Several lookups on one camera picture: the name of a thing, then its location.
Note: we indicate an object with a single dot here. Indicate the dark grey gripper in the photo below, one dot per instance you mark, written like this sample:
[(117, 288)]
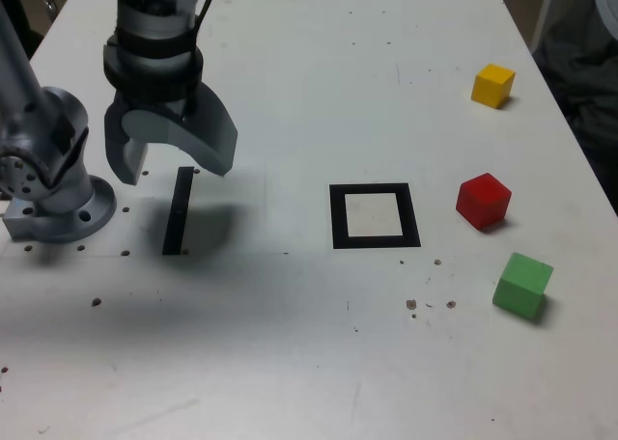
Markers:
[(159, 101)]

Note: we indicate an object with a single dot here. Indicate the red cube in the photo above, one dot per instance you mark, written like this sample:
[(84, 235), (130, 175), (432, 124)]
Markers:
[(483, 201)]

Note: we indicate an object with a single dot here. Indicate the yellow cube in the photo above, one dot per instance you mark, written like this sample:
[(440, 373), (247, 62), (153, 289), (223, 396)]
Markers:
[(490, 88)]

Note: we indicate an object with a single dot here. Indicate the green cube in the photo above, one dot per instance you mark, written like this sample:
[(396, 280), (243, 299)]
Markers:
[(519, 288)]

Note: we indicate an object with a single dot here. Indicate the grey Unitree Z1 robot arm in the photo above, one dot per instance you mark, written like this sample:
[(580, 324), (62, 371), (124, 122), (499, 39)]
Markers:
[(53, 121)]

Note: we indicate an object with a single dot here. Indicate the black tape square outline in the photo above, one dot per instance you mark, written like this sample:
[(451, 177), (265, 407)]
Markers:
[(338, 218)]

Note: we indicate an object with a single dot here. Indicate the black tape strip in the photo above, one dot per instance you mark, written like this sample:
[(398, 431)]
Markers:
[(177, 213)]

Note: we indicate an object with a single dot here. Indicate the person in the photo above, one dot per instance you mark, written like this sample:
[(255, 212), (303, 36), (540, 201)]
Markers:
[(579, 63)]

